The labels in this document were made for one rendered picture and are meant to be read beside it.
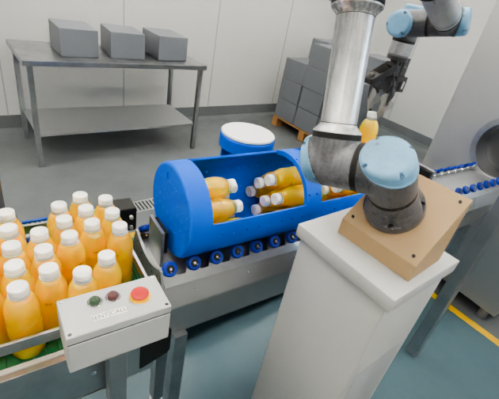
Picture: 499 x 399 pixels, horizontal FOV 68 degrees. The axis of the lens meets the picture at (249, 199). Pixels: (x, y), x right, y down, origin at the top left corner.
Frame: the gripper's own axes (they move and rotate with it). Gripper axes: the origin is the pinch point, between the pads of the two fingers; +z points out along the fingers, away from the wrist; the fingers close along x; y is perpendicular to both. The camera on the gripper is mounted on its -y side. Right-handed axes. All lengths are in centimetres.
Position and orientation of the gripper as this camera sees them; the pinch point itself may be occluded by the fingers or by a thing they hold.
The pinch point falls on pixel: (373, 112)
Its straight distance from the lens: 144.8
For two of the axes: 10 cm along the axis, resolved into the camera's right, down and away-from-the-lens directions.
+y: 8.3, -1.5, 5.4
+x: -5.3, -5.2, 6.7
